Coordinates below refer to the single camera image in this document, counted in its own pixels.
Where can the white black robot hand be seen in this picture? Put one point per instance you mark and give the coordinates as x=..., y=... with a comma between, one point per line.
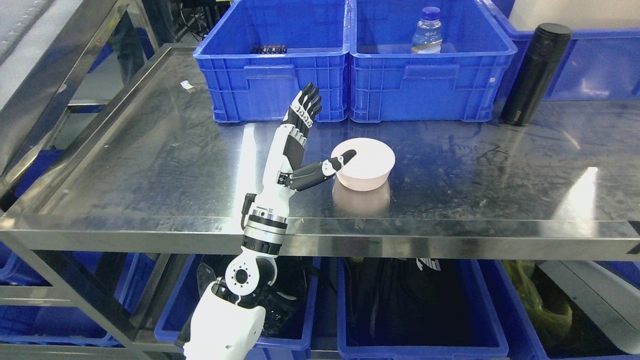
x=284, y=175

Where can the pink bowl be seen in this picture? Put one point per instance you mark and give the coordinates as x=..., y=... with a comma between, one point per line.
x=369, y=168

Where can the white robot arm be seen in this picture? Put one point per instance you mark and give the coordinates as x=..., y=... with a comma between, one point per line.
x=228, y=319

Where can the left blue crate on table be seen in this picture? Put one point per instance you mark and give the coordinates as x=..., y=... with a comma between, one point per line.
x=259, y=87

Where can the blue crate on table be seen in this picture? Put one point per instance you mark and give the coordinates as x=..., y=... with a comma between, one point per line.
x=259, y=87
x=390, y=83
x=599, y=64

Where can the dark batteries pack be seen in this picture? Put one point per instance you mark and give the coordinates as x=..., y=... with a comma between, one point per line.
x=269, y=49

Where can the middle blue crate on table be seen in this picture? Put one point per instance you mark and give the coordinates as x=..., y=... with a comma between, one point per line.
x=390, y=83

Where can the lower blue bin with bag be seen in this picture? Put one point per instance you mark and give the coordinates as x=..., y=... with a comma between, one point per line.
x=487, y=338

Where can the black bag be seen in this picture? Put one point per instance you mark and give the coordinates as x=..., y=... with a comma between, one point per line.
x=405, y=302

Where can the steel cart table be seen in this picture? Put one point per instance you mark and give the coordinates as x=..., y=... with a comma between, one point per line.
x=153, y=179

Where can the clear water bottle blue cap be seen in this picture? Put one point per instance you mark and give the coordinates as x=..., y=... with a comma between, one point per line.
x=427, y=38

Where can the black thermos flask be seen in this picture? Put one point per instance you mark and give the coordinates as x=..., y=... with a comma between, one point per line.
x=543, y=55

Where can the yellow green plastic bag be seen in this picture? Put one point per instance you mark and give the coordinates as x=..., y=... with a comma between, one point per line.
x=546, y=306

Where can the right blue crate on table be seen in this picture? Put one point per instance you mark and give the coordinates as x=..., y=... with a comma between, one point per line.
x=599, y=64

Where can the lower right blue bin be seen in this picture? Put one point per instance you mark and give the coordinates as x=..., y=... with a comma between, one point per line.
x=522, y=339

